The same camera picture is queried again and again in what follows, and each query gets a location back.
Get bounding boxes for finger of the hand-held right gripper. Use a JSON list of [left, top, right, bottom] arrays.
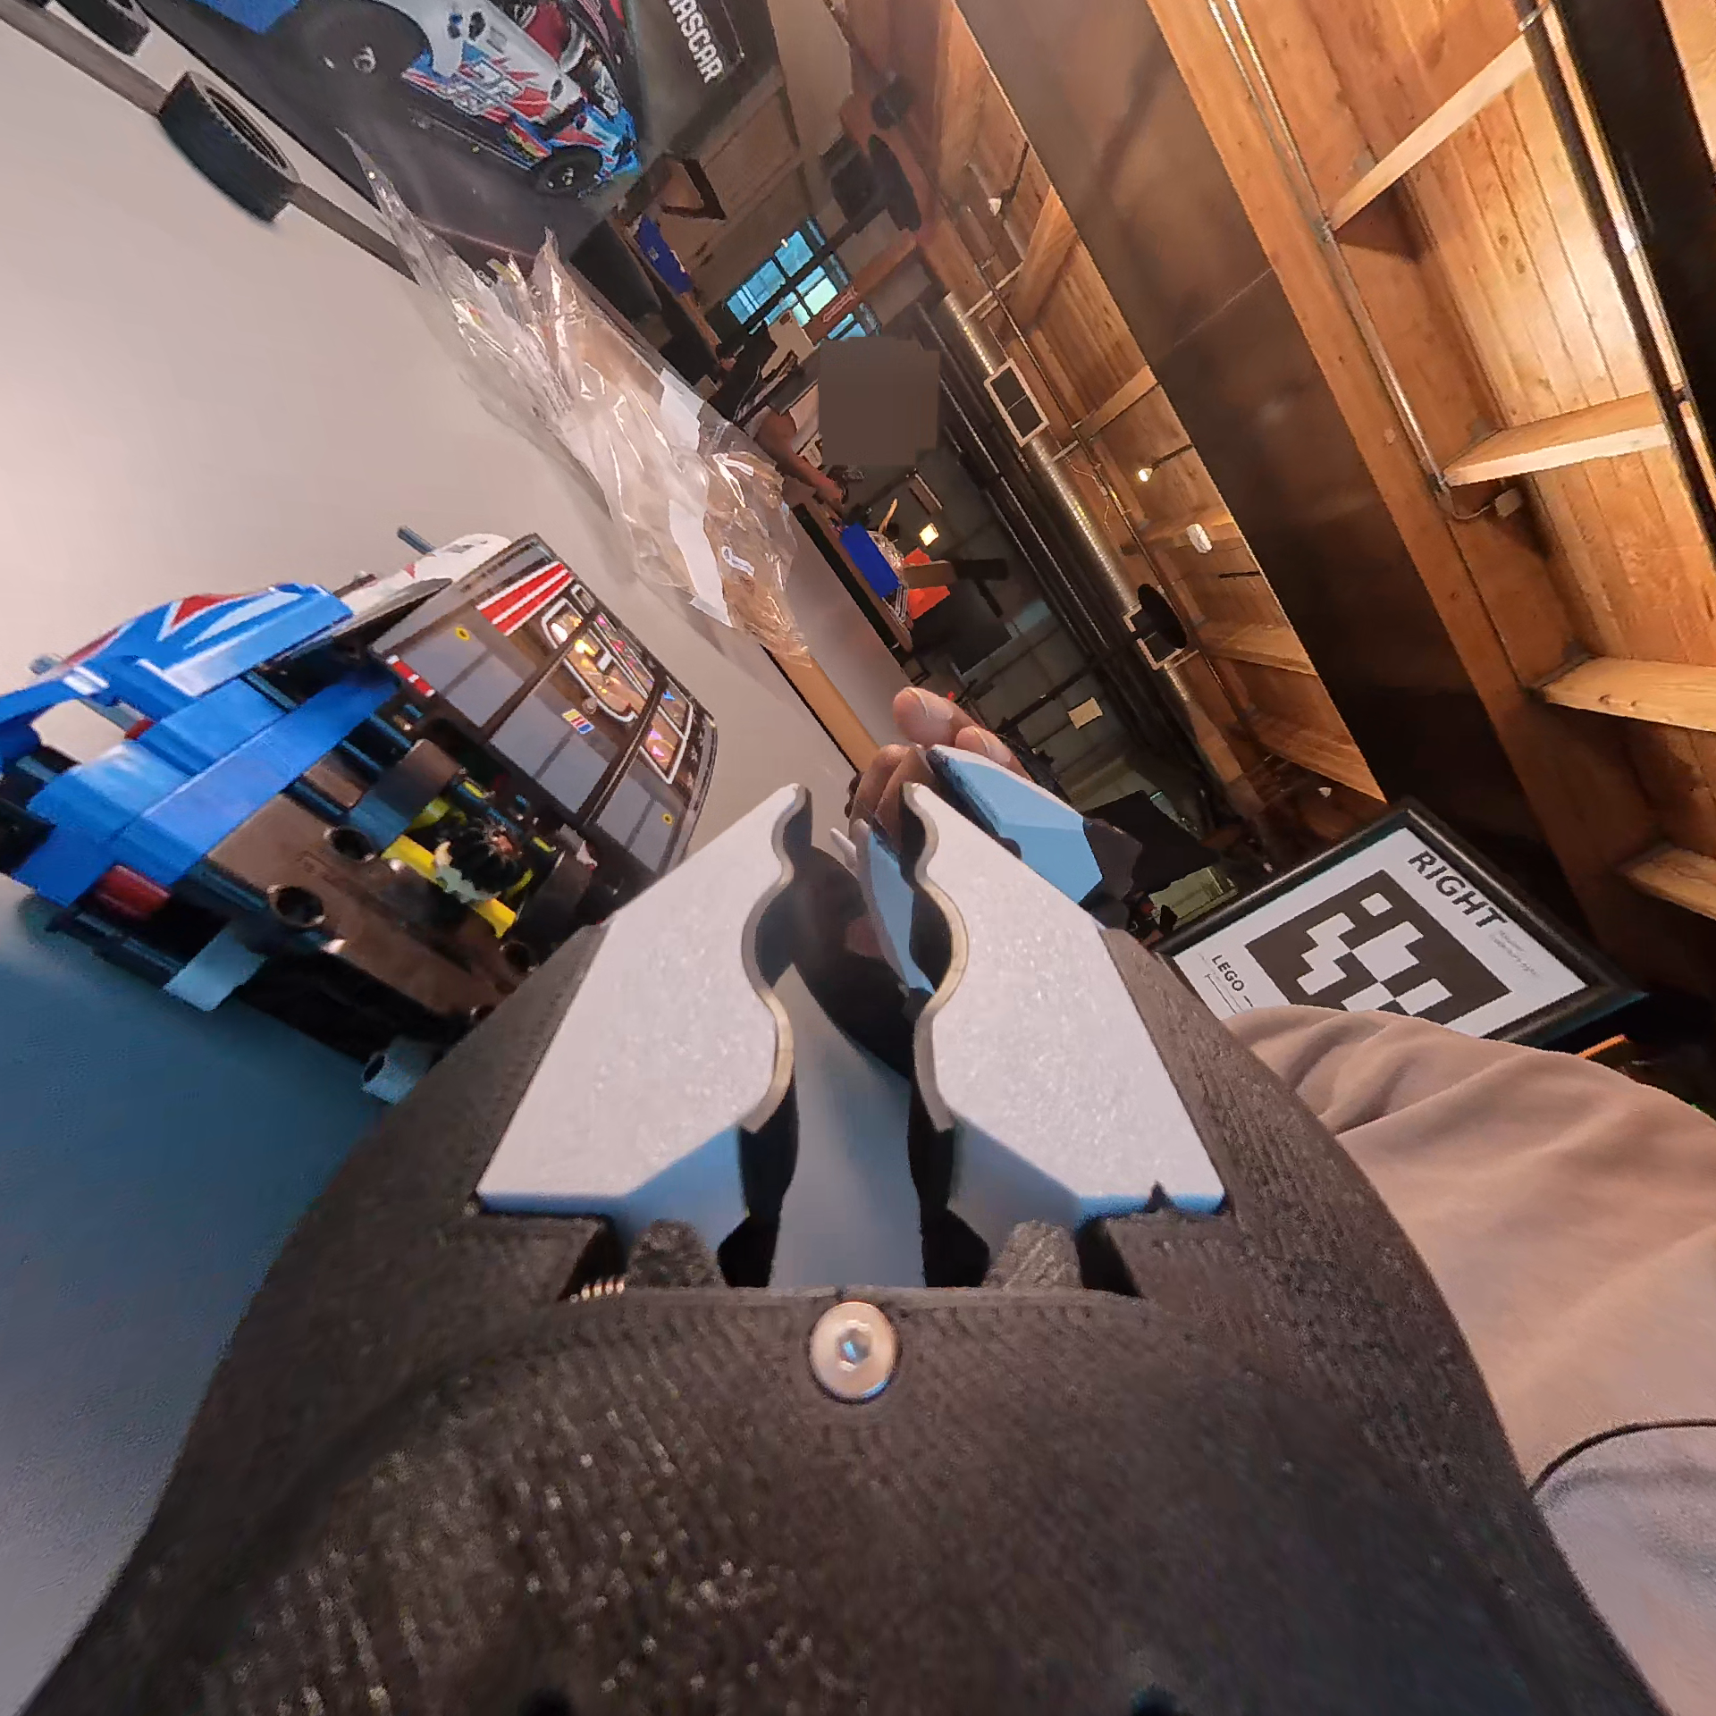
[[852, 822, 962, 1001], [921, 744, 1109, 909]]

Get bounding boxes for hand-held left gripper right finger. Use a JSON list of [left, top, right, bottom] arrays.
[[907, 785, 1229, 1258]]

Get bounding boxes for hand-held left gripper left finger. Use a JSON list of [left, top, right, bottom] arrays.
[[476, 785, 815, 1253]]

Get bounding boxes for lego car model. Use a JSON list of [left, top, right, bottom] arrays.
[[0, 530, 721, 1102]]

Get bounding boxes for person's right forearm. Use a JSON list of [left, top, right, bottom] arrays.
[[1225, 1004, 1716, 1476]]

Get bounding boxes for lego set box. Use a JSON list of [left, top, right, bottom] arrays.
[[140, 0, 782, 206]]

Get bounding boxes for person's right hand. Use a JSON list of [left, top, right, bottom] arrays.
[[844, 684, 1037, 835]]

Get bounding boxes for framed marker sign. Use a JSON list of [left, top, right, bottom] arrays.
[[1156, 798, 1648, 1049]]

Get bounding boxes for clear plastic bags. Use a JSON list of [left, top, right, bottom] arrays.
[[342, 130, 815, 662]]

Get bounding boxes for window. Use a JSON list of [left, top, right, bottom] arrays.
[[728, 220, 863, 332]]

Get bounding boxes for person's beige sweatshirt torso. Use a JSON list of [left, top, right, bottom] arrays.
[[1527, 1423, 1716, 1716]]

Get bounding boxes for silver ventilation duct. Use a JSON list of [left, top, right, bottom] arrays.
[[935, 292, 1254, 806]]

